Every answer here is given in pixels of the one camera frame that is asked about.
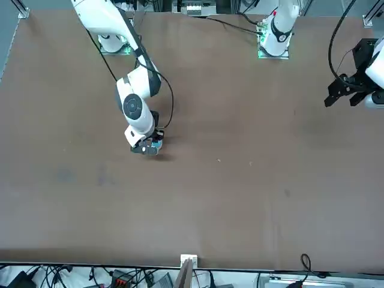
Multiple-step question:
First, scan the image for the black and orange hub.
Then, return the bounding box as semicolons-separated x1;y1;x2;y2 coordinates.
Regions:
110;269;134;288

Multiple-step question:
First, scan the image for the grey flat tray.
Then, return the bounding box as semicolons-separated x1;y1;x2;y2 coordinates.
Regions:
257;272;384;288

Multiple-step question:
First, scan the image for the aluminium post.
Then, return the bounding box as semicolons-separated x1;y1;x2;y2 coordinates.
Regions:
175;254;199;288

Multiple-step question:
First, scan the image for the black looped cable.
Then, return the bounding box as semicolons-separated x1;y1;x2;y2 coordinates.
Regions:
287;253;313;288

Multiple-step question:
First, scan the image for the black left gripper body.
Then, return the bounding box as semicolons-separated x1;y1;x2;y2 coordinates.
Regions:
341;38;379;91

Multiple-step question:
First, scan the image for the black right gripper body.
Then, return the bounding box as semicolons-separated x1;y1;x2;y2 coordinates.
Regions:
138;135;156;148

